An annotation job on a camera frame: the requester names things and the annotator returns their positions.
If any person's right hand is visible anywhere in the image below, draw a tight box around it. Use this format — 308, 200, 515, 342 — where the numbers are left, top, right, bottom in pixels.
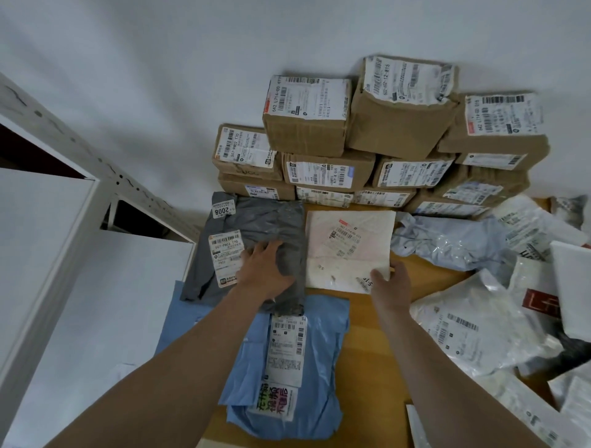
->
369, 260, 412, 324

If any person's left hand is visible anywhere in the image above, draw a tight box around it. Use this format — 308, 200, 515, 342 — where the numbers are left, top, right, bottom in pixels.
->
235, 238, 296, 306

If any grey poly mailer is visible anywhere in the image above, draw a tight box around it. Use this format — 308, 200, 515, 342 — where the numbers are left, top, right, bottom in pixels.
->
180, 191, 308, 317

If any cream mailer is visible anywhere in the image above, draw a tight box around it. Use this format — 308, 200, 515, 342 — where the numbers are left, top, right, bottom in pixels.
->
304, 210, 397, 295

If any blue plastic mailer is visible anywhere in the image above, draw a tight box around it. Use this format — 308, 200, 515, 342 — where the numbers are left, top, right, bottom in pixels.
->
217, 295, 351, 442

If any pile of white mailers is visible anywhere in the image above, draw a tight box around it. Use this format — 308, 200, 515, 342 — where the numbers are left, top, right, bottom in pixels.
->
390, 193, 591, 448

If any smooth light blue mailer package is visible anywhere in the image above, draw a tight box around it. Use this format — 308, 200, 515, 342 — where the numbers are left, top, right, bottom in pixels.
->
155, 279, 273, 359

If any INS BAHA cardboard box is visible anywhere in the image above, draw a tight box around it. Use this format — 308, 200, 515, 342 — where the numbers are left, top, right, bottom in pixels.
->
217, 173, 296, 202

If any tall brown box double label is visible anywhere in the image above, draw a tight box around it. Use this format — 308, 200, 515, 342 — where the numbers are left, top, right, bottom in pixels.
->
295, 186, 355, 209

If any brown box large label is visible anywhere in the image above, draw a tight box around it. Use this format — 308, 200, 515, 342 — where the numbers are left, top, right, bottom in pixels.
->
212, 123, 283, 181

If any stack of cardboard boxes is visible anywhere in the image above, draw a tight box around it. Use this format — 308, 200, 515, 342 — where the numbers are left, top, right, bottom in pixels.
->
262, 55, 550, 206

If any white bubble mailer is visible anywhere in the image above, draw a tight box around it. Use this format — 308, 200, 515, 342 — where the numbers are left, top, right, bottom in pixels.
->
549, 241, 591, 342

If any black bubble mailer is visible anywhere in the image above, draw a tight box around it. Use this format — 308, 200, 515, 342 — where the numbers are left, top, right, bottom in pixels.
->
544, 322, 591, 375

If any brown box white barcode label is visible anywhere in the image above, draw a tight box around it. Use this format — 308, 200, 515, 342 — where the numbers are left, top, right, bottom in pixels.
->
437, 92, 550, 160

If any person's left forearm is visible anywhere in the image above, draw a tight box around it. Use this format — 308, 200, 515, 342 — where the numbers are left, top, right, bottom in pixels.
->
46, 286, 278, 448

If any person's right forearm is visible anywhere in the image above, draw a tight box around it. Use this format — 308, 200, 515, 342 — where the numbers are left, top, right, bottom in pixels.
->
378, 309, 545, 448

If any wooden table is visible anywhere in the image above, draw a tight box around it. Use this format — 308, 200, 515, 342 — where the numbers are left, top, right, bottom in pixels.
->
203, 196, 569, 448

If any white metal shelf rack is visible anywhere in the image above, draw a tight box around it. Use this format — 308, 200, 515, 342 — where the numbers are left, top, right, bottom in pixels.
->
0, 71, 199, 448

